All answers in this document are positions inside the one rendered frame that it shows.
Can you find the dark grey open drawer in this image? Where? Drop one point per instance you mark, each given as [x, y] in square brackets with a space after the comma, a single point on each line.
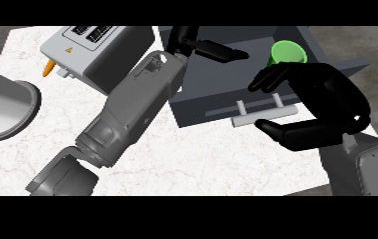
[230, 79]

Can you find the orange carrot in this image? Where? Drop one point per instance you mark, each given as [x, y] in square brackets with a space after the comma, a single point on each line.
[47, 67]

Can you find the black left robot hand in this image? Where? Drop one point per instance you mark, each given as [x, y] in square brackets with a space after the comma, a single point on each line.
[211, 49]

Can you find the grey round pot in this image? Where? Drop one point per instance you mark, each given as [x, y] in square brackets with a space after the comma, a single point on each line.
[13, 108]

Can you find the grey toaster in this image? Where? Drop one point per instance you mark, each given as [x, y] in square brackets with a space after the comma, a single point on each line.
[96, 54]

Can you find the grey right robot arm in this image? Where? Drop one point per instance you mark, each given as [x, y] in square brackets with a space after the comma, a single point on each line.
[351, 166]

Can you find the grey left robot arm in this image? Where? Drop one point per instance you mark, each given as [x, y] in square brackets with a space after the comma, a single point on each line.
[130, 104]

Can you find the green cup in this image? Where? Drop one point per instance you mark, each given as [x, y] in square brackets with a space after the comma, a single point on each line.
[286, 52]

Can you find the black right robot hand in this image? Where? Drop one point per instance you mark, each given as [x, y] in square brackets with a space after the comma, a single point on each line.
[325, 99]

